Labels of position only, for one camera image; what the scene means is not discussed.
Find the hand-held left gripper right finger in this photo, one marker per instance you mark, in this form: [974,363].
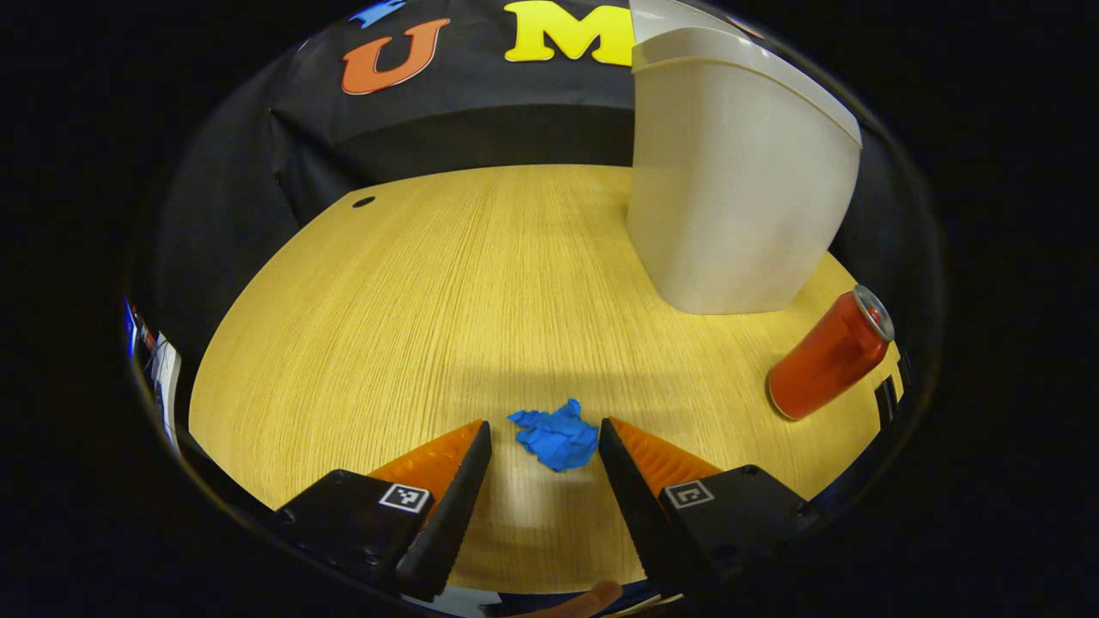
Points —
[631,506]

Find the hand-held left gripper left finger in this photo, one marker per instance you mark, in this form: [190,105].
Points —
[451,524]

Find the red pop can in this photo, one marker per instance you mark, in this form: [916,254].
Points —
[824,360]

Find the blue paper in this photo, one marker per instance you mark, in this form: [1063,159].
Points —
[558,442]

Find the white desktop garbage bin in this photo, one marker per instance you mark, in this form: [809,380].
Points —
[730,197]

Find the white side table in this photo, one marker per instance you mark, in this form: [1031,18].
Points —
[169,386]

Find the black backdrop cloth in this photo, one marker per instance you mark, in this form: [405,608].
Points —
[481,112]

